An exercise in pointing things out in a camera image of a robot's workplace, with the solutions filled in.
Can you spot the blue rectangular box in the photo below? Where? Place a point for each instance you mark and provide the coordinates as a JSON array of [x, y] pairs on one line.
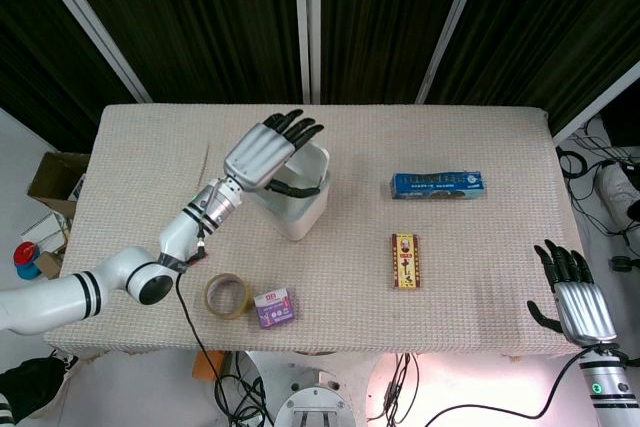
[[437, 185]]

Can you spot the white sneaker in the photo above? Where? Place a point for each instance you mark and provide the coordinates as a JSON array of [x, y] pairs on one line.
[[620, 192]]

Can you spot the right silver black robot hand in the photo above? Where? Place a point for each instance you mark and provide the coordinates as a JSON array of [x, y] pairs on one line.
[[582, 304]]

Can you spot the beige woven tablecloth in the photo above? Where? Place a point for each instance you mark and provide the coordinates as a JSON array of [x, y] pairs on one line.
[[350, 247]]

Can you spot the yellow red rectangular box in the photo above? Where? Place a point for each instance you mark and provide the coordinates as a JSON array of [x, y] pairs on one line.
[[406, 261]]

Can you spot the red blue round container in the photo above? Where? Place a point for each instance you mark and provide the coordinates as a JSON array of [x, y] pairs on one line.
[[27, 259]]

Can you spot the brown cardboard box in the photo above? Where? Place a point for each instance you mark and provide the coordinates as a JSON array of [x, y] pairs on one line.
[[55, 182]]

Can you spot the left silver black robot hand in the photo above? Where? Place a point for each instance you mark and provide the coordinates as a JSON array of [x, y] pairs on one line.
[[260, 154]]

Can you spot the white partition frame post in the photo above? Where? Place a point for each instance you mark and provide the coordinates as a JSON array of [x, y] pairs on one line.
[[450, 22], [595, 102], [307, 22], [95, 22]]

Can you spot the white plastic bin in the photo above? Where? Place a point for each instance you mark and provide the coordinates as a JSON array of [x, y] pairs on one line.
[[300, 197]]

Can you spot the clear tape roll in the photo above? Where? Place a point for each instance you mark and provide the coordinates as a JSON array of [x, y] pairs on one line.
[[228, 296]]

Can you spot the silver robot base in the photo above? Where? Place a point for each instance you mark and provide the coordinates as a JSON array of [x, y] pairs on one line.
[[315, 402]]

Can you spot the black cloth bag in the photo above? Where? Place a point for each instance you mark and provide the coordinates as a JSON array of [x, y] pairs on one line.
[[30, 387]]

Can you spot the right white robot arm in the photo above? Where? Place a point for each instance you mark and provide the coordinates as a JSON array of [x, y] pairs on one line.
[[607, 382]]

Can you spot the purple small box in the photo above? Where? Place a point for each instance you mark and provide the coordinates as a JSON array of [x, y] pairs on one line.
[[275, 308]]

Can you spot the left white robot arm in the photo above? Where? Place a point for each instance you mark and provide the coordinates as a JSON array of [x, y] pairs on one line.
[[125, 272]]

